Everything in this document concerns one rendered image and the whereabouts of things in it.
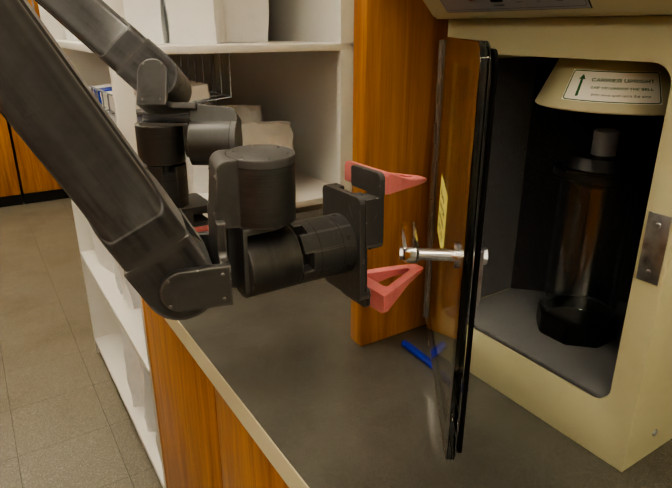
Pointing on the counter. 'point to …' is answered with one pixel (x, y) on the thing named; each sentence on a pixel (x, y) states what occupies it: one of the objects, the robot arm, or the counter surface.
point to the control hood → (643, 2)
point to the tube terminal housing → (599, 421)
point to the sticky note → (442, 213)
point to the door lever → (409, 250)
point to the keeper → (653, 247)
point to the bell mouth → (607, 87)
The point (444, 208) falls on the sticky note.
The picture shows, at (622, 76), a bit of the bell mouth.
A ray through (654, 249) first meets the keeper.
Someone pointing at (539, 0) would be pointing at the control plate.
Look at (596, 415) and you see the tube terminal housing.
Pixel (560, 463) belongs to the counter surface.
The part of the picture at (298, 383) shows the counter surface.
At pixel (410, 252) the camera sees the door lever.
